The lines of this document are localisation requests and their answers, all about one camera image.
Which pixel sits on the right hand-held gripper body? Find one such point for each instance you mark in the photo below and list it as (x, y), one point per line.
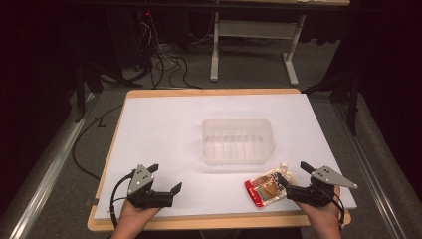
(315, 194)

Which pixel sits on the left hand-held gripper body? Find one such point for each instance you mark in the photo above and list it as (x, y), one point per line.
(149, 198)

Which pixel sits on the red and clear sauce pouch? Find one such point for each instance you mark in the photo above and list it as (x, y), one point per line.
(265, 189)

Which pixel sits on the clear plastic container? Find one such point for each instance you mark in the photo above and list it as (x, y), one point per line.
(237, 142)

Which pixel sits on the person's left hand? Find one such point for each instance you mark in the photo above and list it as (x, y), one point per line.
(136, 214)

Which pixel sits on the person's right hand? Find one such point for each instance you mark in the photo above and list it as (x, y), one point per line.
(320, 214)

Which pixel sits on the white board sheet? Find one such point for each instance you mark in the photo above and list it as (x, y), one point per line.
(166, 139)

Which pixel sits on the grey clip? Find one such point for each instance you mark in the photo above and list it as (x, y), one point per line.
(91, 201)

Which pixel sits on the black stand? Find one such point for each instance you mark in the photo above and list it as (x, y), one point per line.
(88, 79)
(351, 99)

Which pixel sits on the aluminium floor rail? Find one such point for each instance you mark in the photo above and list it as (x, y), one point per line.
(43, 172)
(371, 172)

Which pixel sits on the white metal desk frame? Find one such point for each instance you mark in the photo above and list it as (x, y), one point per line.
(255, 30)

